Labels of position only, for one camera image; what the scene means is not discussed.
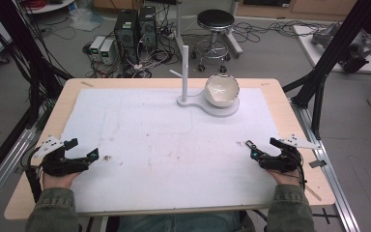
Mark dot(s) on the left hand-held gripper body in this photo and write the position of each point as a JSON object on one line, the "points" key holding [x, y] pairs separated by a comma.
{"points": [[61, 164]]}

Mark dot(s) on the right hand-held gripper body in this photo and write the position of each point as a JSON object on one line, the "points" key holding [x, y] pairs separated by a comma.
{"points": [[280, 162]]}

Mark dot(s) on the person's right hand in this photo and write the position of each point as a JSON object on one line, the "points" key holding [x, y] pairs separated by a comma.
{"points": [[285, 178]]}

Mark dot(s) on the person's left hand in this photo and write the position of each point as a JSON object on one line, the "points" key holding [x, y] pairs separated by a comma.
{"points": [[59, 181]]}

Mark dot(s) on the grey tape piece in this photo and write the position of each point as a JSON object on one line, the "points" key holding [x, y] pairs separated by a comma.
{"points": [[317, 163]]}

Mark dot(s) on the tan tape strip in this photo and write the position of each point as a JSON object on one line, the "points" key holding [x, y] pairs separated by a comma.
{"points": [[313, 192], [87, 84]]}

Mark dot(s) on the white stand with pole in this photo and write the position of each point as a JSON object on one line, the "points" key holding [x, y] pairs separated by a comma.
{"points": [[212, 111]]}

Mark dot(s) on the white bowl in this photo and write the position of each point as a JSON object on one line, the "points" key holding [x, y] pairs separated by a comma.
{"points": [[222, 90]]}

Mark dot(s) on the white table mat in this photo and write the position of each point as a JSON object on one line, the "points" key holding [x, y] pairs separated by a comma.
{"points": [[174, 151]]}

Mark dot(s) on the white floor board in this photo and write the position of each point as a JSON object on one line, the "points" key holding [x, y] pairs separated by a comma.
{"points": [[315, 56]]}

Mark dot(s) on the grey power supply unit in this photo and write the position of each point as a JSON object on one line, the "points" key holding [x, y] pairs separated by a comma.
{"points": [[96, 46], [108, 51]]}

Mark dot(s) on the person's blue jeans legs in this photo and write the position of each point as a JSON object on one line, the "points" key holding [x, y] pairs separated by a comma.
{"points": [[180, 222]]}

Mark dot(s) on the large black computer tower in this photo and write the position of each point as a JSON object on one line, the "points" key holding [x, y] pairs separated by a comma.
{"points": [[127, 35]]}

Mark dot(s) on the clear plastic bag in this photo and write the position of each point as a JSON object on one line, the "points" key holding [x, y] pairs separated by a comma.
{"points": [[85, 19]]}

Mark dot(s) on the black round stool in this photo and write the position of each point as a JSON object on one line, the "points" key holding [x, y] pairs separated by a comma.
{"points": [[215, 19]]}

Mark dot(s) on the white round table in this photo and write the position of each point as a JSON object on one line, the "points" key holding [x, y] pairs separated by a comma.
{"points": [[50, 6]]}

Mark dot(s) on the slim black computer tower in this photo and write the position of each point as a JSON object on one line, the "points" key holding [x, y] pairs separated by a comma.
{"points": [[148, 27]]}

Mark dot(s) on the aluminium rail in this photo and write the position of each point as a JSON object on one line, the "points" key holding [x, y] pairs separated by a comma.
{"points": [[3, 177], [333, 180]]}

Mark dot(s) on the black metal frame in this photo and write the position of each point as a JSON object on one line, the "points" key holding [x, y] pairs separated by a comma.
{"points": [[331, 51], [19, 42]]}

